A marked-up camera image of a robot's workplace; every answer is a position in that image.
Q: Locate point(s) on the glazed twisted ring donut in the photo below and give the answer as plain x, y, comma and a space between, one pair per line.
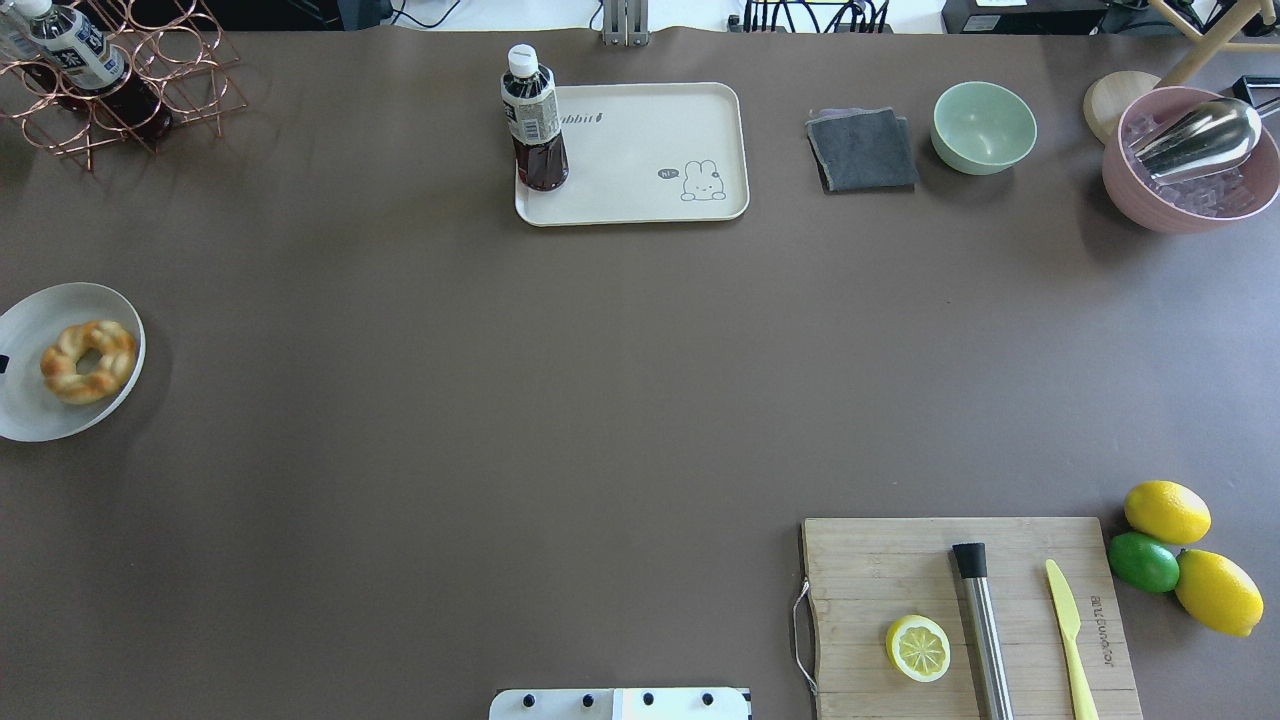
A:
89, 362

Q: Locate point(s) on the light grey round plate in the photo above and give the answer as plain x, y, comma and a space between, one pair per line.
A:
30, 413

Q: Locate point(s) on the dark tea bottle on tray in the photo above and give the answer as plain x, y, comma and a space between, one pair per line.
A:
529, 96

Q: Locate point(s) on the cream rabbit serving tray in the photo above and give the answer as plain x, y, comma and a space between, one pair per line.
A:
646, 153

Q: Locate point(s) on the tea bottle in rack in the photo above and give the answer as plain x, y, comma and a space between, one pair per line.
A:
97, 67

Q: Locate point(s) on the dark grey folded cloth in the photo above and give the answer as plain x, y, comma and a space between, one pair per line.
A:
861, 149

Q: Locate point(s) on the wooden cutting board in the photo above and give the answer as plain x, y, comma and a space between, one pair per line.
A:
865, 573

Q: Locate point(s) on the halved lemon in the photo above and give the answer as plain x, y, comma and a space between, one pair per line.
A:
918, 647

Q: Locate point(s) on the steel muddler black tip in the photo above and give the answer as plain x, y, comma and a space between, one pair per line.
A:
971, 562

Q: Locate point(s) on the mint green bowl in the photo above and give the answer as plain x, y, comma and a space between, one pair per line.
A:
979, 128

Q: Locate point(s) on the yellow plastic knife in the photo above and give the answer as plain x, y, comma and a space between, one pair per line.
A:
1070, 623

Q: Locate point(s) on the green lime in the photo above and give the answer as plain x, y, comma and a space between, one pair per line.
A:
1143, 562

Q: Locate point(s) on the whole lemon rear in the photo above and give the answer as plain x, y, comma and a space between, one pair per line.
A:
1167, 511

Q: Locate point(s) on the whole lemon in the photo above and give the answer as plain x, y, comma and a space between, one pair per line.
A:
1218, 593
1167, 511

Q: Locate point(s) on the pink ice bowl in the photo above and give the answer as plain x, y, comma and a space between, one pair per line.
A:
1136, 200

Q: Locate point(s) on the steel ice scoop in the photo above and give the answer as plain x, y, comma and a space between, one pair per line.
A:
1216, 135

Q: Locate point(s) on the whole lemon front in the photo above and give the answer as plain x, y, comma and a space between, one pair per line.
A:
1218, 593

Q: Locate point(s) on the copper wire bottle rack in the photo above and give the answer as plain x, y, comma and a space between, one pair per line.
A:
179, 47

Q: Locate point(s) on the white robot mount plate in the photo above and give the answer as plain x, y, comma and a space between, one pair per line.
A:
695, 702

